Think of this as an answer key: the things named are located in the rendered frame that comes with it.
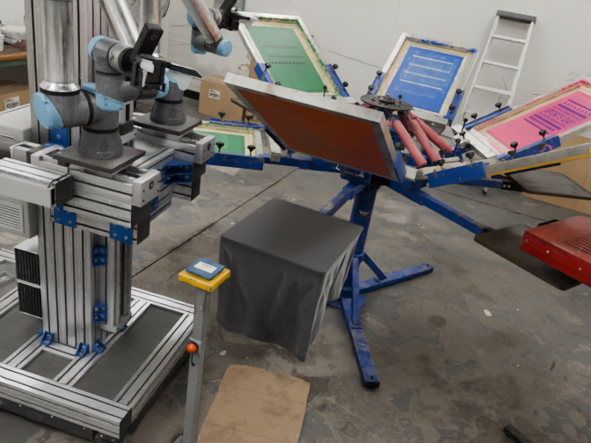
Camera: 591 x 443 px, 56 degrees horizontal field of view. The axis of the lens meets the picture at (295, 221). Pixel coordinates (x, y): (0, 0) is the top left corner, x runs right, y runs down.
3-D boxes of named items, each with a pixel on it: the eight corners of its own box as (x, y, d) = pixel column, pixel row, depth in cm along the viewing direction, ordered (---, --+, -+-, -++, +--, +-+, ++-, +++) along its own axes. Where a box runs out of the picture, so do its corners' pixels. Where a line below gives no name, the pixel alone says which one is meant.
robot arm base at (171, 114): (142, 119, 229) (143, 96, 225) (160, 112, 243) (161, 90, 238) (176, 127, 227) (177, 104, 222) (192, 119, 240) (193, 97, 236)
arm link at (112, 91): (139, 110, 160) (141, 71, 155) (105, 113, 152) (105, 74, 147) (124, 102, 164) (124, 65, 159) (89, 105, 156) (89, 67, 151)
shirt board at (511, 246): (604, 283, 246) (612, 268, 243) (557, 305, 223) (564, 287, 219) (394, 171, 338) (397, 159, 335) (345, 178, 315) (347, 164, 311)
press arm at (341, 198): (287, 263, 221) (288, 250, 219) (273, 258, 223) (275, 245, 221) (374, 177, 326) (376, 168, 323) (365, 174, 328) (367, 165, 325)
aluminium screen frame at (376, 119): (379, 122, 178) (383, 112, 178) (222, 82, 196) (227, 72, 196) (400, 182, 252) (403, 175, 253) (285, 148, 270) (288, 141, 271)
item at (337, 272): (308, 360, 221) (326, 271, 203) (300, 357, 222) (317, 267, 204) (346, 306, 260) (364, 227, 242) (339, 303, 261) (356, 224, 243)
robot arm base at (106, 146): (68, 153, 186) (67, 124, 181) (94, 141, 199) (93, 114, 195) (107, 163, 183) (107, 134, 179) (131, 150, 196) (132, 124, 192)
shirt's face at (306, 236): (323, 273, 202) (323, 272, 202) (220, 236, 215) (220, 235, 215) (362, 227, 243) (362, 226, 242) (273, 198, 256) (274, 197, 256)
